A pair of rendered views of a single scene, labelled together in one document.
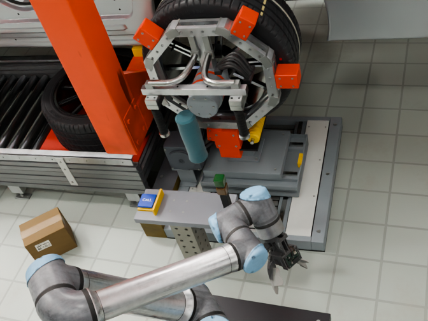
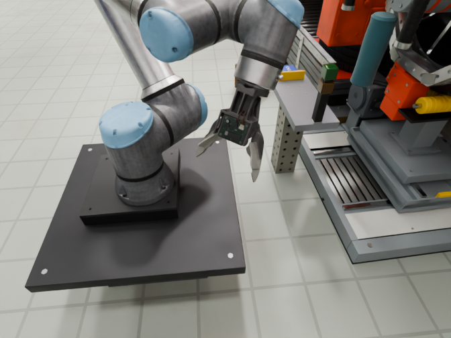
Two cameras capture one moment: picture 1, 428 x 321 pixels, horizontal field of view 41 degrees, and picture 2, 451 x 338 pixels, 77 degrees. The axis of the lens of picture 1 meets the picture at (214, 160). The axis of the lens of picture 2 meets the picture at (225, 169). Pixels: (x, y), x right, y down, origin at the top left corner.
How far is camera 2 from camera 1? 1.58 m
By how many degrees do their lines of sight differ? 38
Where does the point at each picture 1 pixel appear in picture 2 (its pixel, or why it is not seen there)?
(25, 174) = not seen: hidden behind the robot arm
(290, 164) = (433, 190)
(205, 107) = not seen: outside the picture
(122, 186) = not seen: hidden behind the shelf
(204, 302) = (171, 104)
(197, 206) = (305, 100)
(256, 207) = (257, 9)
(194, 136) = (371, 44)
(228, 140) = (399, 89)
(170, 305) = (139, 62)
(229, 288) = (266, 192)
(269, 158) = (420, 161)
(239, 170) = (384, 143)
